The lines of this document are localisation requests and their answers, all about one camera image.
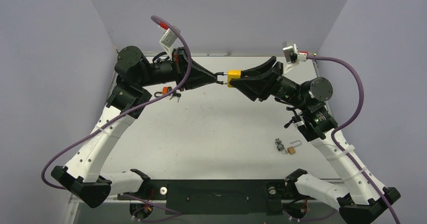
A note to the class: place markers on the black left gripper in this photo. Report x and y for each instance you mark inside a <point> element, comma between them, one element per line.
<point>181,64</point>

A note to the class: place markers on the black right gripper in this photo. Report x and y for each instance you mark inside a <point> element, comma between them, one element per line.
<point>271,81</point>

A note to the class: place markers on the yellow padlock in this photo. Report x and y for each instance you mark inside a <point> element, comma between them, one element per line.
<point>231,75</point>

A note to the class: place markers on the brass padlock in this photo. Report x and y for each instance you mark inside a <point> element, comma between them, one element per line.
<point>292,149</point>

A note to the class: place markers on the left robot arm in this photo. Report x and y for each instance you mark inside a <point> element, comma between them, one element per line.
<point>82,175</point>

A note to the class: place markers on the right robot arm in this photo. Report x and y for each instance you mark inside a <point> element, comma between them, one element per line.
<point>362,198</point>

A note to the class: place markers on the black head keys bunch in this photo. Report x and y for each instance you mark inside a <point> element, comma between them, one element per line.
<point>176,96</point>

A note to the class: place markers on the orange black padlock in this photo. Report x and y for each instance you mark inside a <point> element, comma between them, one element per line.
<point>164,91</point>

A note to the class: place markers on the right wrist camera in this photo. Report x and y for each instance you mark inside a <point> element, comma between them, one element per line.
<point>292,56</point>

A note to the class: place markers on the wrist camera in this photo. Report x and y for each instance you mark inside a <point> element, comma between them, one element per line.
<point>167,41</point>
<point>292,56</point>

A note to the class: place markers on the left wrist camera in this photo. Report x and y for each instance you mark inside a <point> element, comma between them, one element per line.
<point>167,41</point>

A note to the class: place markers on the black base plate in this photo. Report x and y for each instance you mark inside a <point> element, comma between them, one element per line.
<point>217,196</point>

